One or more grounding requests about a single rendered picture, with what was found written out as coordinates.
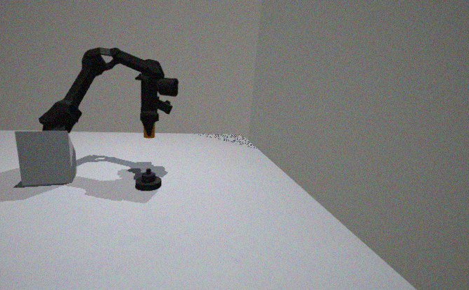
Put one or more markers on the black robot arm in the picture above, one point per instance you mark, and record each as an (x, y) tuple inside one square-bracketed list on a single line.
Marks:
[(64, 114)]

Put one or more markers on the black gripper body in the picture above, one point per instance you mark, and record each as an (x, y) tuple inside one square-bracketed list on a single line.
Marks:
[(147, 112)]

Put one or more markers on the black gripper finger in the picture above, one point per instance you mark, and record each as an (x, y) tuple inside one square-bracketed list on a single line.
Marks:
[(148, 126)]

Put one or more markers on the black round pedestal with shaft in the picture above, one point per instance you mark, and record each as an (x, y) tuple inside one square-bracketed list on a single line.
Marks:
[(148, 181)]

